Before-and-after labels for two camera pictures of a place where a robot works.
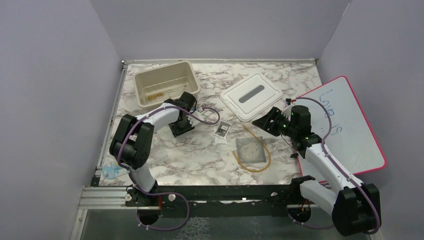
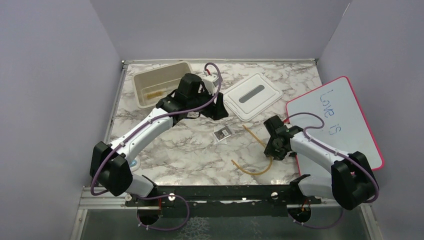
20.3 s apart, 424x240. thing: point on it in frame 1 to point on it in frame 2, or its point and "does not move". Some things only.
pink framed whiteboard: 350,141 does not move
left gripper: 177,132 to 216,110
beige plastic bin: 153,86 does not move
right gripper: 261,123 to 269,150
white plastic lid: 251,97 does not move
